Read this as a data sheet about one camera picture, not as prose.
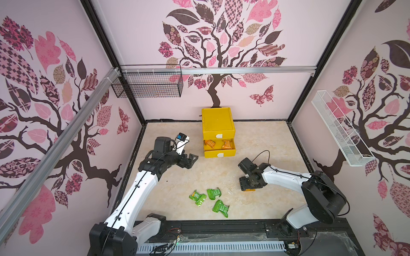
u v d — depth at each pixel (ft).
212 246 2.54
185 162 2.21
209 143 3.12
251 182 2.44
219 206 2.65
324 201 1.43
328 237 2.37
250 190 2.66
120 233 1.24
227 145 3.12
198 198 2.73
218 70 3.07
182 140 2.19
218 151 2.88
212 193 2.78
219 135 2.87
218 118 3.03
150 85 4.67
